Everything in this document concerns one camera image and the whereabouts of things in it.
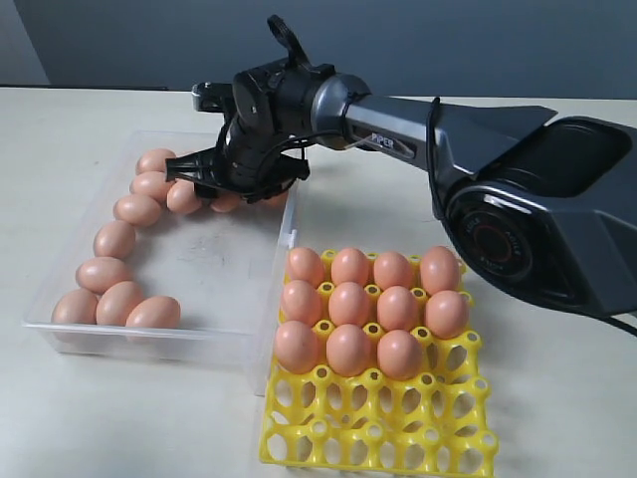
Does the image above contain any yellow plastic egg tray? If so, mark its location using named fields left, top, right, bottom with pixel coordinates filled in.
left=259, top=326, right=499, bottom=477

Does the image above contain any brown egg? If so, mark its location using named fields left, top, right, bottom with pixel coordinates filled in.
left=262, top=191, right=288, bottom=208
left=373, top=251, right=413, bottom=290
left=376, top=286, right=419, bottom=332
left=286, top=247, right=324, bottom=287
left=129, top=171, right=172, bottom=202
left=93, top=220, right=136, bottom=259
left=96, top=281, right=144, bottom=327
left=281, top=280, right=322, bottom=327
left=330, top=247, right=370, bottom=286
left=327, top=282, right=370, bottom=327
left=166, top=180, right=203, bottom=215
left=424, top=290, right=469, bottom=340
left=76, top=257, right=132, bottom=295
left=51, top=288, right=98, bottom=325
left=125, top=296, right=181, bottom=329
left=326, top=324, right=371, bottom=376
left=274, top=321, right=319, bottom=374
left=113, top=194, right=162, bottom=227
left=209, top=194, right=243, bottom=213
left=419, top=246, right=461, bottom=296
left=135, top=148, right=176, bottom=175
left=377, top=330, right=423, bottom=380

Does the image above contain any clear plastic egg bin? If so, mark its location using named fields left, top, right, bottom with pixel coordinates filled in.
left=24, top=131, right=298, bottom=394

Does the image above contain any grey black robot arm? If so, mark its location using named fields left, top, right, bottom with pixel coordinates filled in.
left=166, top=63, right=636, bottom=320

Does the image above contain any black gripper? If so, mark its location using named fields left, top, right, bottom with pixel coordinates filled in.
left=165, top=119, right=310, bottom=202

